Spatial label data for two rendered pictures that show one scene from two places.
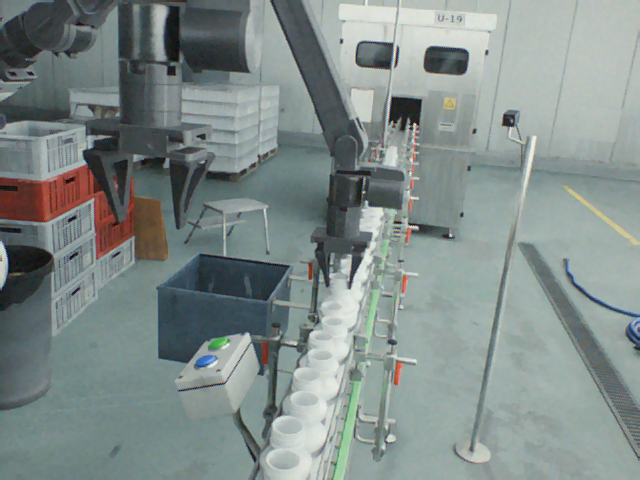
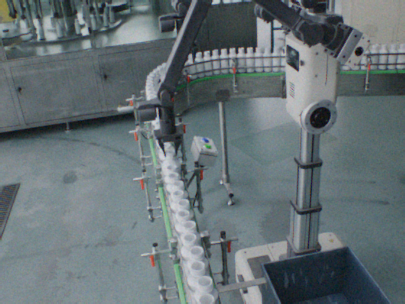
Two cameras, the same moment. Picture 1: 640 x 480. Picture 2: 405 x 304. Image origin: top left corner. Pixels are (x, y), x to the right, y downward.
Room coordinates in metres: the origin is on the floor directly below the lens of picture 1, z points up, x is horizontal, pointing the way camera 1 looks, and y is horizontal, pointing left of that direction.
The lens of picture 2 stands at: (2.34, -0.35, 1.93)
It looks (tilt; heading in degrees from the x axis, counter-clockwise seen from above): 28 degrees down; 164
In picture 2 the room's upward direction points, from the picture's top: 5 degrees counter-clockwise
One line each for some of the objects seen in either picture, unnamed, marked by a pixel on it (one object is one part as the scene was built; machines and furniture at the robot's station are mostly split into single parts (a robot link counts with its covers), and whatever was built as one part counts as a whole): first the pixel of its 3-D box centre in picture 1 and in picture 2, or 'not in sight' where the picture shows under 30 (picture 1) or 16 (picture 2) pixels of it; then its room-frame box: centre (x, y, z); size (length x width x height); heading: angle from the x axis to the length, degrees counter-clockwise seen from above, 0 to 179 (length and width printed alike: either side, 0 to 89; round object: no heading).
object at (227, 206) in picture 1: (227, 224); not in sight; (4.64, 0.75, 0.21); 0.61 x 0.47 x 0.41; 45
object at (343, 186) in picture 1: (349, 188); (164, 111); (0.96, -0.05, 1.36); 0.07 x 0.06 x 0.07; 81
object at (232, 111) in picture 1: (214, 129); not in sight; (8.03, 1.52, 0.59); 1.24 x 1.03 x 1.17; 174
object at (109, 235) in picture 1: (90, 228); not in sight; (3.84, 1.59, 0.33); 0.61 x 0.41 x 0.22; 174
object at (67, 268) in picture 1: (42, 261); not in sight; (3.13, 1.60, 0.33); 0.61 x 0.41 x 0.22; 178
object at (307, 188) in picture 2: not in sight; (306, 194); (0.84, 0.63, 0.74); 0.11 x 0.11 x 0.40; 82
